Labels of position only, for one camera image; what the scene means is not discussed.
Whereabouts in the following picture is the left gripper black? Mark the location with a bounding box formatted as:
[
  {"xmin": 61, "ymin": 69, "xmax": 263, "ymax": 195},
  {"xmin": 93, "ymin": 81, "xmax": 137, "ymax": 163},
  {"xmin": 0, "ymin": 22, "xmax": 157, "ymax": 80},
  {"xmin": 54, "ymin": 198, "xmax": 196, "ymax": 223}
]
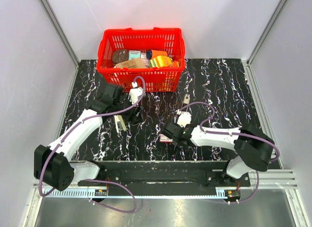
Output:
[{"xmin": 114, "ymin": 93, "xmax": 144, "ymax": 125}]

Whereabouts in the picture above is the red white staple box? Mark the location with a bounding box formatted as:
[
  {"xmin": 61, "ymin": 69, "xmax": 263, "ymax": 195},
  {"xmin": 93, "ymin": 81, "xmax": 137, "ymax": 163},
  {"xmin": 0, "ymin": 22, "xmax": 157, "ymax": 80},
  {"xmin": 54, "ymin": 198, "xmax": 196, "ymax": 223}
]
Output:
[{"xmin": 159, "ymin": 134, "xmax": 173, "ymax": 143}]

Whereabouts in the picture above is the beige staple remover tool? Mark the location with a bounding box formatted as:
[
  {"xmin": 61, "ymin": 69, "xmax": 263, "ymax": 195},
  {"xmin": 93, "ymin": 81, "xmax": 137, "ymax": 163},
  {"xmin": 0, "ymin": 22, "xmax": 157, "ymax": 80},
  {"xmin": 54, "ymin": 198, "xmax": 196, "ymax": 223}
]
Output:
[{"xmin": 183, "ymin": 94, "xmax": 190, "ymax": 105}]

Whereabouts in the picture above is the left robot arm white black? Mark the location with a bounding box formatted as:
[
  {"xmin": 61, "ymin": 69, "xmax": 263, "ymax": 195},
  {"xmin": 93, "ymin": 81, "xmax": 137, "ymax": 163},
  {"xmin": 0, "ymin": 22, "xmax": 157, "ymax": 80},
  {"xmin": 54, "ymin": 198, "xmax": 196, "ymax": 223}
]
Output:
[{"xmin": 34, "ymin": 83, "xmax": 144, "ymax": 191}]

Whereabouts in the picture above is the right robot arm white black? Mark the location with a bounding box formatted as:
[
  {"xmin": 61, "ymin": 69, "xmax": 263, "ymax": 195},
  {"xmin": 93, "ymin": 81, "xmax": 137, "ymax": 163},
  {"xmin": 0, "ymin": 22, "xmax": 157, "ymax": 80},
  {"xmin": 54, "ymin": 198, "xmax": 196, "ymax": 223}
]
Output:
[{"xmin": 162, "ymin": 122, "xmax": 275, "ymax": 186}]

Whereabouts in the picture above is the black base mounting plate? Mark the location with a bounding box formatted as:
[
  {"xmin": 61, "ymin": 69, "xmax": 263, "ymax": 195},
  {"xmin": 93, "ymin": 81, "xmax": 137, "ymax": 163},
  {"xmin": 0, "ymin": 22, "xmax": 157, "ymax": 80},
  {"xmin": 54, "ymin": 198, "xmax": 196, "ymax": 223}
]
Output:
[{"xmin": 77, "ymin": 160, "xmax": 252, "ymax": 188}]

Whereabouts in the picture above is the brown cardboard box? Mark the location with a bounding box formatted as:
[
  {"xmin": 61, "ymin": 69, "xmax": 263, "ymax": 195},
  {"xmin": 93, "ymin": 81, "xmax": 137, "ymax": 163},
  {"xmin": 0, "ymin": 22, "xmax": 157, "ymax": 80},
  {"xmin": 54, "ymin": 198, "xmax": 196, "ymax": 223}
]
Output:
[{"xmin": 116, "ymin": 58, "xmax": 146, "ymax": 69}]

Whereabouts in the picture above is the yellow green snack pack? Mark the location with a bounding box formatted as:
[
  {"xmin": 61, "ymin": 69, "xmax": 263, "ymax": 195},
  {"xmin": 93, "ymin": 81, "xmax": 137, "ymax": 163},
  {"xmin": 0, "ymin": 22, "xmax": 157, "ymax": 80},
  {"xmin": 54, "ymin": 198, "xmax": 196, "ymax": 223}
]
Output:
[{"xmin": 150, "ymin": 56, "xmax": 173, "ymax": 68}]

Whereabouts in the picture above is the teal white small box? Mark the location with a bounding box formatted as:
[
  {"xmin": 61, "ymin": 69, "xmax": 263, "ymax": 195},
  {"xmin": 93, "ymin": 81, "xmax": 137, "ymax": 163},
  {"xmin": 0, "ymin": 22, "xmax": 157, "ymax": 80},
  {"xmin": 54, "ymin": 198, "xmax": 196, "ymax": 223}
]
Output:
[{"xmin": 129, "ymin": 50, "xmax": 141, "ymax": 60}]

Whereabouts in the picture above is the brown round cookie pack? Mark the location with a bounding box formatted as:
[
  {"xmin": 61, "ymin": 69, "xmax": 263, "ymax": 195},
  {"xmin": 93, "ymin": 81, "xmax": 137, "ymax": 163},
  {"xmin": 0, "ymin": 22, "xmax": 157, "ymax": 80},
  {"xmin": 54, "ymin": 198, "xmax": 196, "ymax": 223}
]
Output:
[{"xmin": 112, "ymin": 49, "xmax": 129, "ymax": 64}]

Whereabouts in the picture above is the orange bottle blue cap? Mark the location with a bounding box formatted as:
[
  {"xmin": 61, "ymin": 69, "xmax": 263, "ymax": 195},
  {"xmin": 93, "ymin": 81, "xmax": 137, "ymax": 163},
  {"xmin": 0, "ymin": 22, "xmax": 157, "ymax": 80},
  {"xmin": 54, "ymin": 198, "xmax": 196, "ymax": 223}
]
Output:
[{"xmin": 146, "ymin": 50, "xmax": 168, "ymax": 60}]

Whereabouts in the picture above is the red plastic shopping basket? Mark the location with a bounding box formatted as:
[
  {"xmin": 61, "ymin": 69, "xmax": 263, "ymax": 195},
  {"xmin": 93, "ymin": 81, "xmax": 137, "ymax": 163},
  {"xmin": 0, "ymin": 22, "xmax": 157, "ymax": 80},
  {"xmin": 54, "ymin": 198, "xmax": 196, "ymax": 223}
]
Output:
[{"xmin": 97, "ymin": 28, "xmax": 185, "ymax": 92}]

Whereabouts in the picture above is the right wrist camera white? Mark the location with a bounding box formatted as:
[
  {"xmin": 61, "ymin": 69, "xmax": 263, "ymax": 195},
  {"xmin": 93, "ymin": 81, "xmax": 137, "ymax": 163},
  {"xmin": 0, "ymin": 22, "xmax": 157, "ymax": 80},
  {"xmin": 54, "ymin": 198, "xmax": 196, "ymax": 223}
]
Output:
[{"xmin": 176, "ymin": 110, "xmax": 192, "ymax": 127}]

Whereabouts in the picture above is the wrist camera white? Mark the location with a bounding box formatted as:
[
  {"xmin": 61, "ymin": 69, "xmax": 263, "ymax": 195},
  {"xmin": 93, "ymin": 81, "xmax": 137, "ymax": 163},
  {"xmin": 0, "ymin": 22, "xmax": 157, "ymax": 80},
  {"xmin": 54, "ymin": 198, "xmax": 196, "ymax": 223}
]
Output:
[
  {"xmin": 176, "ymin": 110, "xmax": 192, "ymax": 127},
  {"xmin": 129, "ymin": 82, "xmax": 145, "ymax": 104}
]

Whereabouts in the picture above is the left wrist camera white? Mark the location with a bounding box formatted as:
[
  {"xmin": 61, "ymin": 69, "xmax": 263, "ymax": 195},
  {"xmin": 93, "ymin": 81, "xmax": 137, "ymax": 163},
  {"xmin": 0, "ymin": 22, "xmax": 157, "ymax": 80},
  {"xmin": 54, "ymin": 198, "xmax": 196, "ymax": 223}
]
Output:
[{"xmin": 129, "ymin": 82, "xmax": 145, "ymax": 104}]

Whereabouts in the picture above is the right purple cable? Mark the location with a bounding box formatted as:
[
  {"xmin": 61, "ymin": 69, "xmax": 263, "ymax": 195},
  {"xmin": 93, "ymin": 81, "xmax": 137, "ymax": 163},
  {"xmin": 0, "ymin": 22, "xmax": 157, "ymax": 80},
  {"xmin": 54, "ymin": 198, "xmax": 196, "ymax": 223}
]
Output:
[{"xmin": 179, "ymin": 101, "xmax": 280, "ymax": 205}]

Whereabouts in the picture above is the purple cable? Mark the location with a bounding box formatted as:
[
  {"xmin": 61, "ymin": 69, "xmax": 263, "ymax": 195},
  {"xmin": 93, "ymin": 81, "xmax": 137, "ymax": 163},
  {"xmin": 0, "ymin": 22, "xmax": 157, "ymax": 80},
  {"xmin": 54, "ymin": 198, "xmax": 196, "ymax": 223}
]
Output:
[
  {"xmin": 38, "ymin": 76, "xmax": 146, "ymax": 213},
  {"xmin": 179, "ymin": 101, "xmax": 280, "ymax": 205}
]

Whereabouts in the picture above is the aluminium frame rail front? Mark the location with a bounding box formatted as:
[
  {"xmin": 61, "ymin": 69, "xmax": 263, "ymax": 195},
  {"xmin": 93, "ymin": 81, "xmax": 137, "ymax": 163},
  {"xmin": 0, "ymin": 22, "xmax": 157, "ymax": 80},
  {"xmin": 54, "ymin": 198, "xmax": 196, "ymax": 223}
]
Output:
[{"xmin": 38, "ymin": 170, "xmax": 297, "ymax": 200}]

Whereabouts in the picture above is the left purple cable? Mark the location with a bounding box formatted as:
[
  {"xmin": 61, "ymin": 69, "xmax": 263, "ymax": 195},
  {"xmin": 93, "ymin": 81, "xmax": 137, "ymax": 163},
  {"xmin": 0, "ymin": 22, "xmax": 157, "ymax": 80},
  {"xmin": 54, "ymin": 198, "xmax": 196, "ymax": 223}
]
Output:
[{"xmin": 38, "ymin": 76, "xmax": 146, "ymax": 213}]

